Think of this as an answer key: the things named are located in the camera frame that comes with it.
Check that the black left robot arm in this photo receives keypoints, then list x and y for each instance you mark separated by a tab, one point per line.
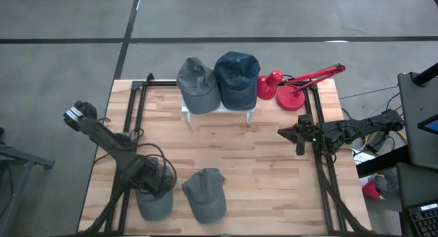
106	137

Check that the grey cap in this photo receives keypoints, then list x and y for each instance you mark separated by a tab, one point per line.
154	208
205	199
198	89

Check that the black power adapter box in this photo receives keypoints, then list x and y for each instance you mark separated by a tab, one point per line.
376	146

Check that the red object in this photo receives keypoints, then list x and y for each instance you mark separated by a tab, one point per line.
371	190

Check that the black keyboard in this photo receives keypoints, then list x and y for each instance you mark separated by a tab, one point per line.
426	221

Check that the red desk lamp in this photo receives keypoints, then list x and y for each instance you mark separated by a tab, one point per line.
291	99

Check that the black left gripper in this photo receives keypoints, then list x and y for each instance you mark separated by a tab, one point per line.
147	175

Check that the white paper sheet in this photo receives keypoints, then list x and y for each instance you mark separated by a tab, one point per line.
364	157

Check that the tablet with blue screen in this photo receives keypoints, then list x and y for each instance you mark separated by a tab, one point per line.
432	124

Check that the dark grey desk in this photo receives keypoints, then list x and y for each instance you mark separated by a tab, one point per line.
417	127

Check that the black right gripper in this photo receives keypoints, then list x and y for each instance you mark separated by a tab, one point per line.
309	129

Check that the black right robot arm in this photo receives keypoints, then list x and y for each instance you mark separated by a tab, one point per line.
362	127

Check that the dark blue denim cap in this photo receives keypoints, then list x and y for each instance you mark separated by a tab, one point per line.
237	79

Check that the black pole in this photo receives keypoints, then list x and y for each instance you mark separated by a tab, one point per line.
426	76

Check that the white perforated metal shelf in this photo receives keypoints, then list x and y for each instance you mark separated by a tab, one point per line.
236	111

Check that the grey metal stand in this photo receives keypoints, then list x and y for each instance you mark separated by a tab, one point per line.
20	158

